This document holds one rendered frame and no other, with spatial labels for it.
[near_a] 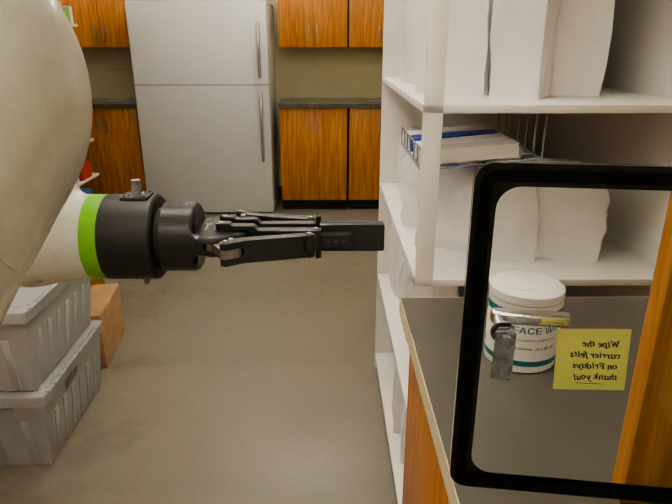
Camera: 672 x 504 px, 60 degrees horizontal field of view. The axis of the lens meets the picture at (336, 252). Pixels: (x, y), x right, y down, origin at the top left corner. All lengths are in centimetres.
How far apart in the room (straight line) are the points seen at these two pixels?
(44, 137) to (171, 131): 514
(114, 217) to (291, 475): 176
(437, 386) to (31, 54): 93
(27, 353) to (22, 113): 211
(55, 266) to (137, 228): 10
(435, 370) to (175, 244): 61
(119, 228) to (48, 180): 44
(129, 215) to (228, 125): 461
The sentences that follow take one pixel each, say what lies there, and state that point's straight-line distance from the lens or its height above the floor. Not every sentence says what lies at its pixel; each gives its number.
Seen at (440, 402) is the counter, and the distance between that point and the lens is 100.
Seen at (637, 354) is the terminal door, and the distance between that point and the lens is 71.
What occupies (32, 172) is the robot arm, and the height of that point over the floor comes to 147.
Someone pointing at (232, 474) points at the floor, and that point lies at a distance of 231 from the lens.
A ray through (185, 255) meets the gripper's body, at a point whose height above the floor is 129.
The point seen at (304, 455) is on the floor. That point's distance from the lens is 236.
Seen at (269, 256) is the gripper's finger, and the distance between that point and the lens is 59.
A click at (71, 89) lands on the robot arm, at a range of 20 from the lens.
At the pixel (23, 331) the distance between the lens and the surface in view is 223.
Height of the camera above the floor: 150
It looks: 20 degrees down
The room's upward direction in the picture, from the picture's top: straight up
